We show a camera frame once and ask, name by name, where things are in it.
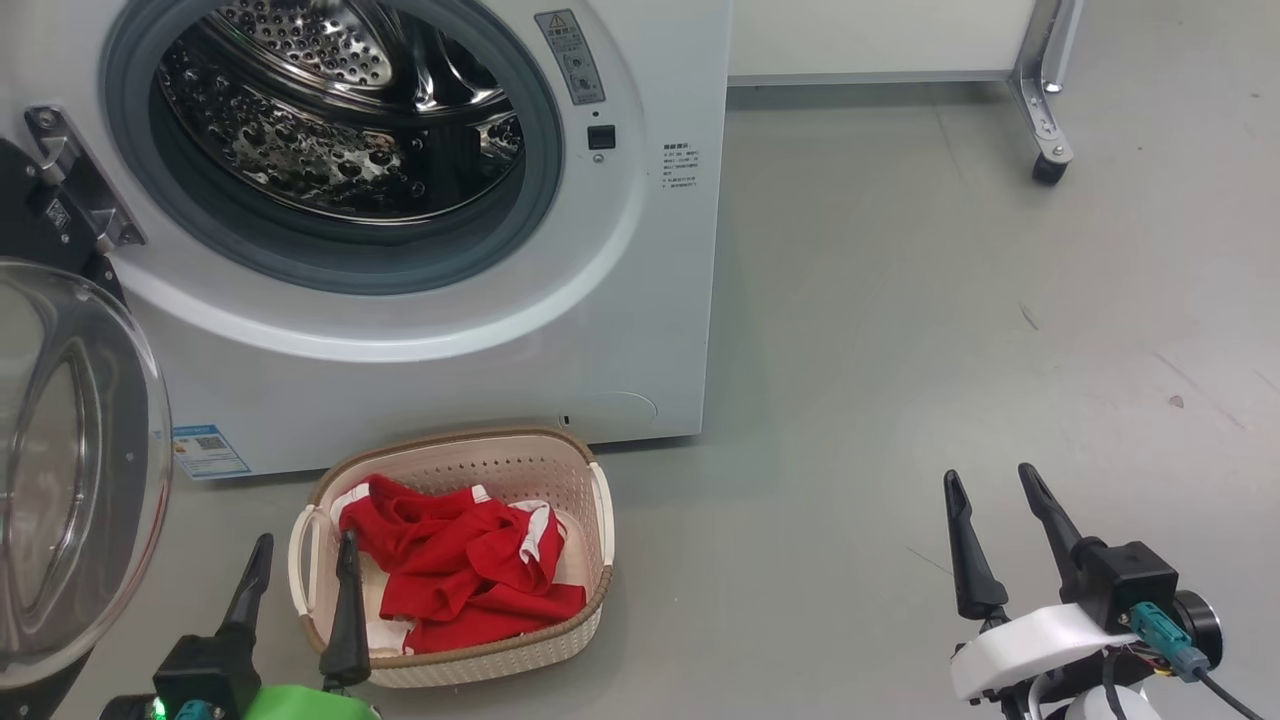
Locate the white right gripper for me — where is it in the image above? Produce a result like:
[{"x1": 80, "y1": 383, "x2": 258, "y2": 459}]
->
[{"x1": 943, "y1": 462, "x2": 1141, "y2": 703}]

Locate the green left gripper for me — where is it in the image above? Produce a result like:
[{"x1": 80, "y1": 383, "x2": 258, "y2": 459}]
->
[{"x1": 218, "y1": 530, "x2": 381, "y2": 720}]

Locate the red white garment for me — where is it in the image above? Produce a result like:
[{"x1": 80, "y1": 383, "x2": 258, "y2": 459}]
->
[{"x1": 330, "y1": 474, "x2": 589, "y2": 656}]

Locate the round black glass washer door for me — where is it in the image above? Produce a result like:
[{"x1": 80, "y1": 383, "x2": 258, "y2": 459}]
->
[{"x1": 0, "y1": 135, "x2": 176, "y2": 720}]

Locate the cream perforated laundry basket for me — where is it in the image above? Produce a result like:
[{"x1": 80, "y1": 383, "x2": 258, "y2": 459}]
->
[{"x1": 288, "y1": 428, "x2": 616, "y2": 689}]

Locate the white washing machine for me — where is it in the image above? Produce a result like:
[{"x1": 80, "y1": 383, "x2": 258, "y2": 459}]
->
[{"x1": 0, "y1": 0, "x2": 733, "y2": 481}]

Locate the blue energy label sticker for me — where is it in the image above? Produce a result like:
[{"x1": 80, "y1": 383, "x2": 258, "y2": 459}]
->
[{"x1": 170, "y1": 425, "x2": 251, "y2": 481}]

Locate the small text label sticker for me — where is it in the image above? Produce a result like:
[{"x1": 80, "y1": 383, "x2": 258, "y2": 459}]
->
[{"x1": 660, "y1": 142, "x2": 701, "y2": 191}]

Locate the grey warning sticker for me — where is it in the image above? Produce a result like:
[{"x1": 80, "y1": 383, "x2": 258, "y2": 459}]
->
[{"x1": 534, "y1": 9, "x2": 607, "y2": 106}]

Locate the right camera cable teal plug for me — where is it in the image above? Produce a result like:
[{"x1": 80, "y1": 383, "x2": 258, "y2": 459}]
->
[{"x1": 1130, "y1": 600, "x2": 1271, "y2": 720}]

